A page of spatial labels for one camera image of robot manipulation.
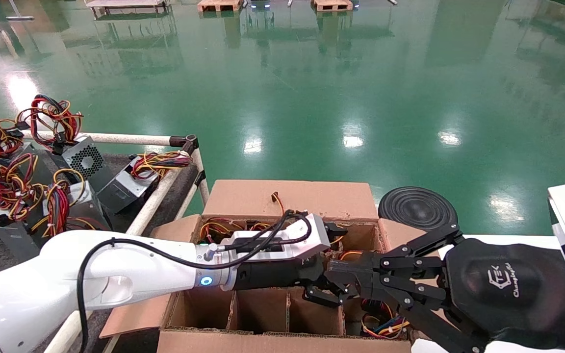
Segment power supply with honeycomb vent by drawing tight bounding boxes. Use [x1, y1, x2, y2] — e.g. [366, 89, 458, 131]
[16, 95, 104, 179]

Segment partitioned brown cardboard box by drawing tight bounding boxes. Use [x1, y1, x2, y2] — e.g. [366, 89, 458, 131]
[99, 179, 482, 353]

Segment black round ribbed disc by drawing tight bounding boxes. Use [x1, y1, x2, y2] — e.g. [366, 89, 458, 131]
[378, 186, 459, 232]

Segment white pipe rack frame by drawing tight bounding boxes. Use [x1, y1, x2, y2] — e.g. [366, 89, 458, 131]
[0, 130, 210, 353]

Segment grey metal stand feet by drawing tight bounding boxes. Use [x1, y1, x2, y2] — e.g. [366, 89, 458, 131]
[0, 0, 35, 35]

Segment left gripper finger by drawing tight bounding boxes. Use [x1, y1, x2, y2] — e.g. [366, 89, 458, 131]
[304, 275, 359, 308]
[323, 222, 349, 246]

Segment power supply with long connector lead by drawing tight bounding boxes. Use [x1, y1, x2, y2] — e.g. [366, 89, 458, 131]
[248, 192, 285, 231]

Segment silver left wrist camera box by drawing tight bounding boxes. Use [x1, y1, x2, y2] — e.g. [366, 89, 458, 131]
[221, 213, 332, 261]

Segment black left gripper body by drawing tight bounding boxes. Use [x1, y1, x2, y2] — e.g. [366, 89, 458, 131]
[236, 255, 330, 291]

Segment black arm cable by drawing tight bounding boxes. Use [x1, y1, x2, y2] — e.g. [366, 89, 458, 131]
[77, 210, 312, 353]

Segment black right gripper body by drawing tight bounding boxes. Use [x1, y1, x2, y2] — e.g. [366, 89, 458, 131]
[444, 239, 565, 352]

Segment low wooden platform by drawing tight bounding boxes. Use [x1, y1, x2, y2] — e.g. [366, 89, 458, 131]
[85, 0, 170, 14]

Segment wooden pallet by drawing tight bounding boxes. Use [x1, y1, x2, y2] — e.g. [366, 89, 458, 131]
[312, 0, 353, 11]
[198, 0, 242, 12]

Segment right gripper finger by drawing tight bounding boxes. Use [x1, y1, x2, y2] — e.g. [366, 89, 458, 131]
[332, 281, 489, 353]
[327, 223, 462, 290]

